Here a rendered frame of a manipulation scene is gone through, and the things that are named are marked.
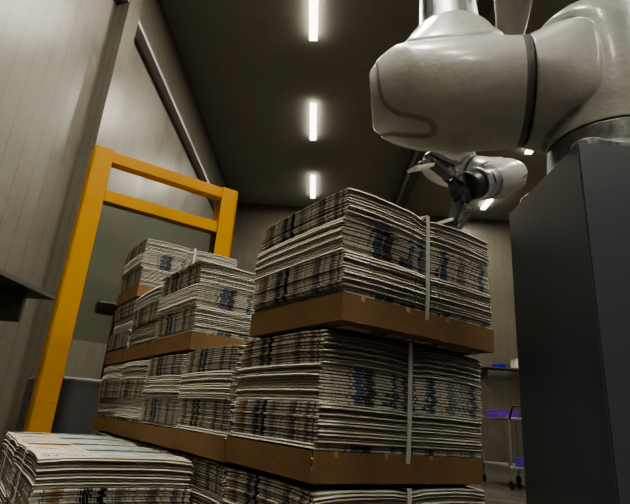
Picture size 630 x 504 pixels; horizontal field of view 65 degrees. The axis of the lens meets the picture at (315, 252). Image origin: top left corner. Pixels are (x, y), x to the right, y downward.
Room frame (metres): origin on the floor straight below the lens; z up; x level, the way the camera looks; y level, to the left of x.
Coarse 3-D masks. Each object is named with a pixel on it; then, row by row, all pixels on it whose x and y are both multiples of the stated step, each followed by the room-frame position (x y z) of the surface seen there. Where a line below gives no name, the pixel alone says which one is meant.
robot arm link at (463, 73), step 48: (432, 0) 0.66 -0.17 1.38; (432, 48) 0.54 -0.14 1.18; (480, 48) 0.53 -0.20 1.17; (528, 48) 0.52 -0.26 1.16; (384, 96) 0.58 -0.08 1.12; (432, 96) 0.55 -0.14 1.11; (480, 96) 0.54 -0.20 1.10; (528, 96) 0.53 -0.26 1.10; (432, 144) 0.62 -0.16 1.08; (480, 144) 0.60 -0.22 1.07
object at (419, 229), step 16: (416, 224) 0.84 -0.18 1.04; (432, 224) 0.86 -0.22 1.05; (416, 240) 0.84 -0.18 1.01; (432, 240) 0.86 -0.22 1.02; (416, 256) 0.83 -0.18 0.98; (432, 256) 0.86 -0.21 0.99; (416, 272) 0.83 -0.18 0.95; (432, 272) 0.85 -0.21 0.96; (416, 288) 0.83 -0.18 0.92; (432, 288) 0.85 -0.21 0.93; (416, 304) 0.83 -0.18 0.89; (432, 304) 0.85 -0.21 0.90; (416, 336) 0.83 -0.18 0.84
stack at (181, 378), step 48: (288, 336) 0.86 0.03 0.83; (336, 336) 0.78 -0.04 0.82; (144, 384) 1.50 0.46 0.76; (192, 384) 1.18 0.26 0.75; (240, 384) 1.00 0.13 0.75; (288, 384) 0.85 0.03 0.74; (336, 384) 0.79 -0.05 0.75; (384, 384) 0.85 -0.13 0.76; (432, 384) 0.90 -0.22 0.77; (240, 432) 0.97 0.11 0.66; (288, 432) 0.85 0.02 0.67; (336, 432) 0.78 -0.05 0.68; (384, 432) 0.84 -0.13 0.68; (432, 432) 0.90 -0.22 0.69; (480, 432) 0.97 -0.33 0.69; (192, 480) 1.14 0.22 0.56; (240, 480) 0.95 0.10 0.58; (288, 480) 0.87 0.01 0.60
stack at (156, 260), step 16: (144, 240) 1.76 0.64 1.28; (128, 256) 1.94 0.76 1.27; (144, 256) 1.74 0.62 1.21; (160, 256) 1.77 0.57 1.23; (176, 256) 1.80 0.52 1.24; (192, 256) 1.84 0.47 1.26; (208, 256) 1.87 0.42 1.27; (128, 272) 1.88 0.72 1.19; (144, 272) 1.74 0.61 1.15; (160, 272) 1.77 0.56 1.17; (128, 288) 1.87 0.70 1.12; (128, 304) 1.80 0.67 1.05; (128, 320) 1.80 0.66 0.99; (112, 336) 1.94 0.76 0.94; (128, 336) 1.74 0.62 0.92; (112, 368) 1.86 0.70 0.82; (112, 384) 1.83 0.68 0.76; (112, 400) 1.81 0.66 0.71; (112, 416) 1.77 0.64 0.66; (96, 432) 1.90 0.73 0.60
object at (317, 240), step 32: (352, 192) 0.75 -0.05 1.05; (288, 224) 0.89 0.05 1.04; (320, 224) 0.80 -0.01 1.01; (352, 224) 0.75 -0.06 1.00; (384, 224) 0.79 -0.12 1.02; (288, 256) 0.87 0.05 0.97; (320, 256) 0.78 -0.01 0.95; (352, 256) 0.74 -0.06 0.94; (384, 256) 0.79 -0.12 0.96; (256, 288) 0.96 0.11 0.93; (288, 288) 0.86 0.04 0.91; (320, 288) 0.78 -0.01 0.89; (352, 288) 0.75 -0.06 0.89; (384, 288) 0.78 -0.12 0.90
